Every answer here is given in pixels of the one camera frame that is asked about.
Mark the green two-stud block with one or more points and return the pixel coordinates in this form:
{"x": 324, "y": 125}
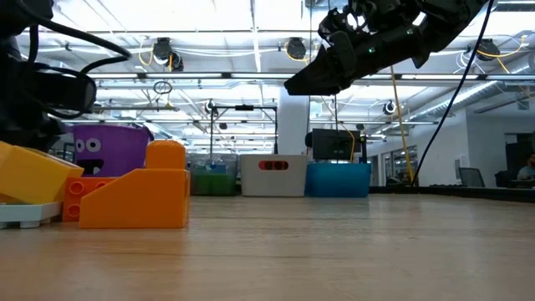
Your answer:
{"x": 225, "y": 186}

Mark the black camera stand frame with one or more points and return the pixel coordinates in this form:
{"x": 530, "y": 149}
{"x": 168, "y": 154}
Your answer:
{"x": 244, "y": 107}

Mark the black metal table frame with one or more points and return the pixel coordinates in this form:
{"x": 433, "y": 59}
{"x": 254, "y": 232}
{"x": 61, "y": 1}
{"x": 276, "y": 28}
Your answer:
{"x": 460, "y": 194}

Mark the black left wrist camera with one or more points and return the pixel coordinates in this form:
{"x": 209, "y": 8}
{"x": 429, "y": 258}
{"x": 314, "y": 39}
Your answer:
{"x": 62, "y": 94}

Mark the black desk equipment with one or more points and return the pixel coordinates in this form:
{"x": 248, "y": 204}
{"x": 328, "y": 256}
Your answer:
{"x": 512, "y": 146}

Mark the black monitor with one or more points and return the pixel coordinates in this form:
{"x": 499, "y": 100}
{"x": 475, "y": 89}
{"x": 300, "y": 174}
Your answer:
{"x": 334, "y": 144}

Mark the purple monster-face bucket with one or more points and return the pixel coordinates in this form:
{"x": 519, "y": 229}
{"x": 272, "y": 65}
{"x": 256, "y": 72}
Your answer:
{"x": 125, "y": 150}

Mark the yellow sloped block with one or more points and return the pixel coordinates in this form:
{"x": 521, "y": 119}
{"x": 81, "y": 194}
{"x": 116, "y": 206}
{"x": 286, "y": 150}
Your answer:
{"x": 33, "y": 175}

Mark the white storage bin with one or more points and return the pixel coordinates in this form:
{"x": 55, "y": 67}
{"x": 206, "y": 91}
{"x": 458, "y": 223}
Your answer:
{"x": 273, "y": 184}

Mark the person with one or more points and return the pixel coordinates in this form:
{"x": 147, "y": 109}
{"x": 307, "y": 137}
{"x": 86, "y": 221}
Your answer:
{"x": 527, "y": 169}

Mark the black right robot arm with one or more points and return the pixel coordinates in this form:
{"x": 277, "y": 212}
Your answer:
{"x": 439, "y": 21}

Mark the orange stepped single-stud block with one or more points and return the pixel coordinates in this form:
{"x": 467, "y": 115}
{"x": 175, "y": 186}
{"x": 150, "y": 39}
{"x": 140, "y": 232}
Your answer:
{"x": 142, "y": 200}

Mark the large blue two-stud block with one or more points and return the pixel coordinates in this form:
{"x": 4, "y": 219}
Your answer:
{"x": 218, "y": 168}

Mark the teal blue storage bin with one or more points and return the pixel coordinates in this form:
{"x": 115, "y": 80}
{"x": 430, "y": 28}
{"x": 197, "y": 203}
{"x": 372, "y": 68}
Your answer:
{"x": 337, "y": 182}

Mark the grey office chair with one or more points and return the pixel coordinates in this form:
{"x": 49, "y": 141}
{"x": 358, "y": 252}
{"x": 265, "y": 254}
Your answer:
{"x": 469, "y": 177}

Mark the orange studded brick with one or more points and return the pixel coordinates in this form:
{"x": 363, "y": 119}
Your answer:
{"x": 70, "y": 200}

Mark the pale cyan plate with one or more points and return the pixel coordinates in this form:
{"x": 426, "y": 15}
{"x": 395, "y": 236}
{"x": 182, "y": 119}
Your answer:
{"x": 25, "y": 211}

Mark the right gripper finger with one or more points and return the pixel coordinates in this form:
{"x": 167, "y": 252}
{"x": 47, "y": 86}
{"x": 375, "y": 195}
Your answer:
{"x": 334, "y": 58}
{"x": 326, "y": 90}

